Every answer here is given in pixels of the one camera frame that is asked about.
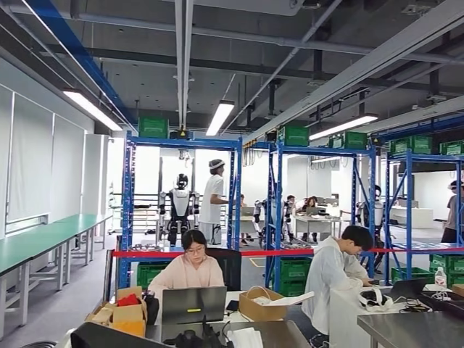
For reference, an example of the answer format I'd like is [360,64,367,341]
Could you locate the black bag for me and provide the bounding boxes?
[143,290,160,326]

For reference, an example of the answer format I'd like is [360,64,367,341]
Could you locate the grey roller blind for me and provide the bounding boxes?
[7,94,55,223]
[50,114,85,223]

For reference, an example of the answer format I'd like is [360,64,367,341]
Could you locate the white desk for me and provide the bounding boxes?
[329,286,403,348]

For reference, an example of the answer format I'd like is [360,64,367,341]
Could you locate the white table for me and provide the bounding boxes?
[389,206,434,229]
[293,213,342,239]

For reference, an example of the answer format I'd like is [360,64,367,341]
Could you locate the long ceiling light bar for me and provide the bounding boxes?
[206,99,236,137]
[309,113,379,141]
[62,88,123,132]

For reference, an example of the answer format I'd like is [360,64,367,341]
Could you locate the white paper stack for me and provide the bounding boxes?
[226,327,264,348]

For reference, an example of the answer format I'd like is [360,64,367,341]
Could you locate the dark top table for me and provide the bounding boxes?
[144,319,312,348]

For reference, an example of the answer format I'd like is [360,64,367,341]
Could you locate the black headset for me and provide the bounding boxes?
[163,317,235,348]

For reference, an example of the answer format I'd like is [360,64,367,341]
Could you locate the blue ceiling beam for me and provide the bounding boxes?
[21,0,138,127]

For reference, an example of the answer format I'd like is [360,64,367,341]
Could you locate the cardboard box with handle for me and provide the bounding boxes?
[239,286,287,322]

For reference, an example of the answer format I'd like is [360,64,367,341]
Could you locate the green top workbench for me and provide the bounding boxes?
[54,213,114,266]
[0,221,75,339]

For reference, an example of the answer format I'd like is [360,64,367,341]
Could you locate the black laptop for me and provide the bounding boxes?
[386,278,429,301]

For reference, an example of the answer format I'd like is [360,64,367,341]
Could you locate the white headset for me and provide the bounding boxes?
[358,288,394,312]

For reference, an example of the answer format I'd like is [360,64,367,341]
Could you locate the open cardboard box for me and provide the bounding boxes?
[85,286,149,338]

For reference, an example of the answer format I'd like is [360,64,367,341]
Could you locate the grey ceiling rail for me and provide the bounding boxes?
[242,4,464,145]

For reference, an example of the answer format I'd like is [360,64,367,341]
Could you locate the steel top table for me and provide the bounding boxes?
[357,311,464,348]

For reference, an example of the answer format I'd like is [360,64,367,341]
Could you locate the black office chair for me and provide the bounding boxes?
[206,248,242,292]

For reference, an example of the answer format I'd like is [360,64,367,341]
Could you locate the grey laptop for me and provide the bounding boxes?
[162,286,228,326]

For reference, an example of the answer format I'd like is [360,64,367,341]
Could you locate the red barrier tape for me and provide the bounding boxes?
[112,247,464,259]

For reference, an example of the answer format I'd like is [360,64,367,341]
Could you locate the blue steel shelf rack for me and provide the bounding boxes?
[118,132,243,290]
[383,149,464,285]
[266,141,377,292]

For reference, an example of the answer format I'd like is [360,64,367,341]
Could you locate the black tray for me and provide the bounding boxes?
[416,289,464,318]

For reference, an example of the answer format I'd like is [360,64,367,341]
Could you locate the white black humanoid robot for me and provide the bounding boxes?
[158,173,201,247]
[252,198,295,248]
[355,184,386,273]

